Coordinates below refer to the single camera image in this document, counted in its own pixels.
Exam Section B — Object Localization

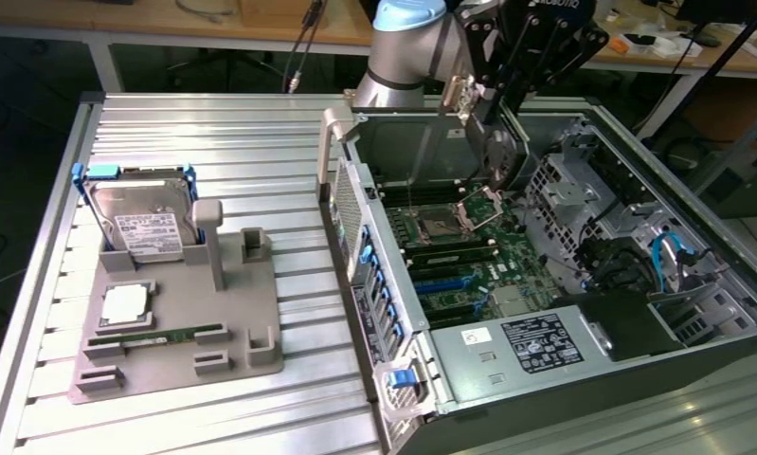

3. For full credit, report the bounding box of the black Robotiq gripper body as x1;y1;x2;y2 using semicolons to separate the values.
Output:
501;0;599;72

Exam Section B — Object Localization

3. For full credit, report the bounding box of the Nvidia graphics card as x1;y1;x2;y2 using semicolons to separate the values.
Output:
439;74;535;191

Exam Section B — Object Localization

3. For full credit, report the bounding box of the white and black device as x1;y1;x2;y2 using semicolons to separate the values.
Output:
623;31;696;59

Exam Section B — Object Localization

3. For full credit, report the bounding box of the black computer monitor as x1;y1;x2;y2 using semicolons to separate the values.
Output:
672;0;728;48

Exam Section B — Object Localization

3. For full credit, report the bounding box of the black stand pole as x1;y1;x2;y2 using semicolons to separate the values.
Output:
698;0;757;91

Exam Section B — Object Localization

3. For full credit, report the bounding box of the metal disk bay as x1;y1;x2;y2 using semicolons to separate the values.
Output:
523;151;608;248

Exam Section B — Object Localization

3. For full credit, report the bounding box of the metal socket cover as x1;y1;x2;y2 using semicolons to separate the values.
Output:
453;186;505;231

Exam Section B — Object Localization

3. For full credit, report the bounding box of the CPU socket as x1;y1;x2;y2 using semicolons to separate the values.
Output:
408;206;465;243

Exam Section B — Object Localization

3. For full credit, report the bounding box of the black box on floor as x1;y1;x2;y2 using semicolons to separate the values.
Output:
698;154;757;220

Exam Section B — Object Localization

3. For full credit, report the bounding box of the green motherboard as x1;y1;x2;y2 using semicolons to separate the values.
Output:
377;187;569;333

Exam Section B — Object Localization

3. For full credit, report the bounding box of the blue expansion slot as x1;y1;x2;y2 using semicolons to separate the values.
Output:
412;276;473;296

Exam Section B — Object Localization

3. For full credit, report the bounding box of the silver chipset heatsink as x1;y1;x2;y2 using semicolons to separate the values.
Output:
491;286;532;318

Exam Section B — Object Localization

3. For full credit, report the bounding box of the black plastic cover box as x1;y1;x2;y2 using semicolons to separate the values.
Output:
551;289;688;364

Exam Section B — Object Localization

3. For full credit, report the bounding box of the grey power supply unit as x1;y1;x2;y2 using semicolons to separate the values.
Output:
428;305;620;405

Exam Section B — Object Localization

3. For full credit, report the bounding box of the hard disk in blue carrier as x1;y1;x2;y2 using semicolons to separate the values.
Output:
71;162;203;265

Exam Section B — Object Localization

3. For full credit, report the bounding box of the open black PC case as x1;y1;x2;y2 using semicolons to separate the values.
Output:
313;106;757;455

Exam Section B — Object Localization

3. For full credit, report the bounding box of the grey plastic parts rack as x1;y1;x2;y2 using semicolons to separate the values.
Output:
67;198;284;405

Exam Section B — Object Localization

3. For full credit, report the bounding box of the silver CPU chip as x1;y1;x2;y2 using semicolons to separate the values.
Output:
97;284;153;328

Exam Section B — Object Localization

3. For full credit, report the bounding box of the green RAM stick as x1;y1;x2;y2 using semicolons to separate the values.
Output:
89;328;220;350

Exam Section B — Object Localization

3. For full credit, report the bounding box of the wooden desk white frame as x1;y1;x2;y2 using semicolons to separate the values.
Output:
579;0;757;138
0;0;379;92

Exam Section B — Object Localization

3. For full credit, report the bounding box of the hanging cable with plug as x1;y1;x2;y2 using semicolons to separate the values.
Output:
284;0;327;95

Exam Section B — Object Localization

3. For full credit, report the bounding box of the blue disk wire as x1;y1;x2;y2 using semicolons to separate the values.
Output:
651;228;688;296

